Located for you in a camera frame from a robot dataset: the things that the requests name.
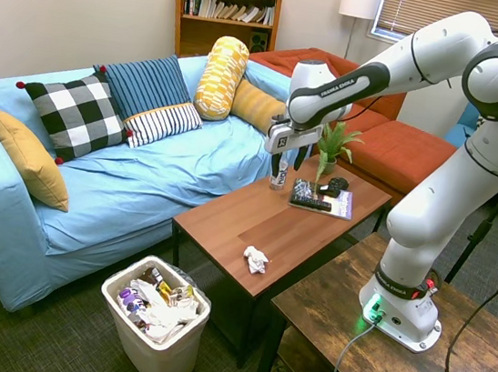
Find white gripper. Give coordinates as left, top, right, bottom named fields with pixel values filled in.
left=260, top=113, right=326, bottom=185

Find white tissue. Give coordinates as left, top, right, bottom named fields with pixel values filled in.
left=240, top=244, right=272, bottom=277

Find beige plastic trash bin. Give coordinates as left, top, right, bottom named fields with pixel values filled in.
left=89, top=248, right=219, bottom=372

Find clear water bottle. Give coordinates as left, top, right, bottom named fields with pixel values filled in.
left=268, top=154, right=292, bottom=194

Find black patterned book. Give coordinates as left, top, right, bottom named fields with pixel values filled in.
left=289, top=176, right=338, bottom=215

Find green potted fern plant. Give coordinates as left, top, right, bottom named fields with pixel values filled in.
left=310, top=117, right=369, bottom=188

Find black game controller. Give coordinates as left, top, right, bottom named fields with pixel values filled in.
left=317, top=175, right=351, bottom=199

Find black remote control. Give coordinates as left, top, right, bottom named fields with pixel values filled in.
left=304, top=196, right=334, bottom=214

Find mustard striped bolster pillow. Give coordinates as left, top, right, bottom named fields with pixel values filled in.
left=227, top=76, right=291, bottom=138

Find purple cover magazine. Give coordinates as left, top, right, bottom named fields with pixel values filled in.
left=286, top=182, right=357, bottom=222

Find wooden coffee table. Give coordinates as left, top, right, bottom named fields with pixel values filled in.
left=153, top=135, right=398, bottom=372

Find yellow patterned bolster pillow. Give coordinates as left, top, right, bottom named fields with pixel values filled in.
left=190, top=32, right=253, bottom=126

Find orange sofa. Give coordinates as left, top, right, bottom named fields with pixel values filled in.
left=231, top=38, right=470, bottom=214

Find black wooden speaker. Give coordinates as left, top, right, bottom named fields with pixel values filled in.
left=248, top=28, right=271, bottom=55

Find white navy striped pillow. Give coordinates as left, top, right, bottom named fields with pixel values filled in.
left=118, top=93, right=207, bottom=158

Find wooden bookshelf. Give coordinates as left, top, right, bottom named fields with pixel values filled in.
left=161, top=0, right=288, bottom=71

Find light blue sofa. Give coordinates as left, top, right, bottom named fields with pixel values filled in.
left=0, top=26, right=303, bottom=347

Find row of paperback books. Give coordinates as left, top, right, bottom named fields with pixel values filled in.
left=181, top=0, right=278, bottom=28

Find blue striped pillow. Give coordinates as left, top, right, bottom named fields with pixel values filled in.
left=86, top=44, right=198, bottom=130

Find white shade floor lamp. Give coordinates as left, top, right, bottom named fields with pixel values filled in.
left=331, top=0, right=382, bottom=65

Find yellow snack wrapper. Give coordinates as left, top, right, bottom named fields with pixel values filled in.
left=155, top=278, right=176, bottom=300

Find brown candy wrapper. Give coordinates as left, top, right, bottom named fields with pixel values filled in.
left=137, top=265, right=167, bottom=289

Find wooden window blinds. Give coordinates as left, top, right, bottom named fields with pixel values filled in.
left=371, top=0, right=498, bottom=57

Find large crumpled white paper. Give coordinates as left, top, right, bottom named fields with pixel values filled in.
left=125, top=278, right=203, bottom=350

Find black tripod stand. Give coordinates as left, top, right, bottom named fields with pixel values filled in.
left=442, top=160, right=498, bottom=291

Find purple label hint bottle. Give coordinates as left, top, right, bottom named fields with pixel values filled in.
left=115, top=285, right=155, bottom=326

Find black white checkered pillow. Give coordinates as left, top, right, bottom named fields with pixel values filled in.
left=5, top=54, right=143, bottom=176

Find plain mustard pillow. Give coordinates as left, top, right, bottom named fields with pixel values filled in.
left=0, top=108, right=81, bottom=214

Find grey ethernet cable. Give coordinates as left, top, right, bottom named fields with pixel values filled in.
left=333, top=317, right=380, bottom=372

